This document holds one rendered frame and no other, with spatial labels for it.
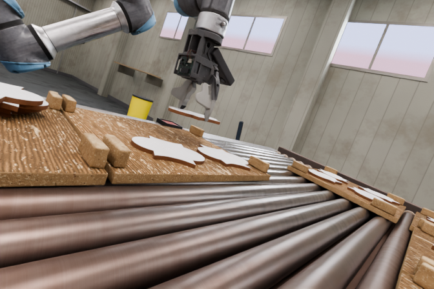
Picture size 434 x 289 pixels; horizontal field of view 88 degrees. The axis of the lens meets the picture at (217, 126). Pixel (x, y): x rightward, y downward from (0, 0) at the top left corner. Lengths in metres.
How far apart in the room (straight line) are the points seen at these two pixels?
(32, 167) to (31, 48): 0.67
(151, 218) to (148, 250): 0.05
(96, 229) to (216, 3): 0.50
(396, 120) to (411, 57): 0.90
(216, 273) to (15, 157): 0.23
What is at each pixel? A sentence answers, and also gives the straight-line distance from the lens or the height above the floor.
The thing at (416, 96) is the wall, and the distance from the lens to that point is 4.11.
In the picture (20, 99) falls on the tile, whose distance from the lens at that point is 0.42.
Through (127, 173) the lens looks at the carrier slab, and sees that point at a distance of 0.31.
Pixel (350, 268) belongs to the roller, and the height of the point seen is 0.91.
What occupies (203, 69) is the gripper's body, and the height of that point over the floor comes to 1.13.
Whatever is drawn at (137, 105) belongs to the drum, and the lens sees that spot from 4.81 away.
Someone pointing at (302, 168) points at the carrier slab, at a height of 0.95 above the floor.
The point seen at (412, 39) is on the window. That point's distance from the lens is 4.35.
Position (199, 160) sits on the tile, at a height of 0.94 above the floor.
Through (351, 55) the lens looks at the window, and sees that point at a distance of 4.30.
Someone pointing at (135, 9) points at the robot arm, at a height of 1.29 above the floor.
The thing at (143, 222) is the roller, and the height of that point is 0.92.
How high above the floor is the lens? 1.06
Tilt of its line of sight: 5 degrees down
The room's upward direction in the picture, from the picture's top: 20 degrees clockwise
